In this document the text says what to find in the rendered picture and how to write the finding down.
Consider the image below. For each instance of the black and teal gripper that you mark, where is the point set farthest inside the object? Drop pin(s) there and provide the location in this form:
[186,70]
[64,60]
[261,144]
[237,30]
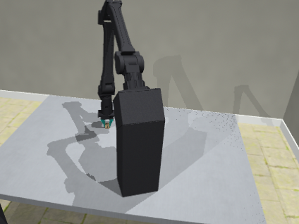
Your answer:
[106,114]

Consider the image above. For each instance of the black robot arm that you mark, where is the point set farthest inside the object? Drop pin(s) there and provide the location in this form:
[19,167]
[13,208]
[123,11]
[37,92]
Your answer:
[131,67]

